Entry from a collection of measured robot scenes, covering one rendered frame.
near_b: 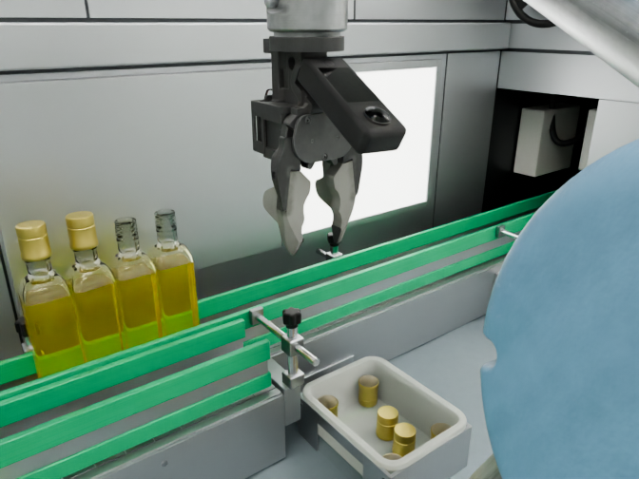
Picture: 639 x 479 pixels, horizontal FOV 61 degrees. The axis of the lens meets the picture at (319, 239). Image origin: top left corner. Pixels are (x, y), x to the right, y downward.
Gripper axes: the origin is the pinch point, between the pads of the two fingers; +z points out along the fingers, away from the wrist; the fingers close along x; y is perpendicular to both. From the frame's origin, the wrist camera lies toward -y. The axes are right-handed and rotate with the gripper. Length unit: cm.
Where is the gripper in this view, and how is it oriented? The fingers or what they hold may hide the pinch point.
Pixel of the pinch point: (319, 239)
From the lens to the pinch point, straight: 56.9
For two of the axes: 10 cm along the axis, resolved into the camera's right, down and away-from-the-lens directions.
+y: -5.9, -3.1, 7.5
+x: -8.1, 2.2, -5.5
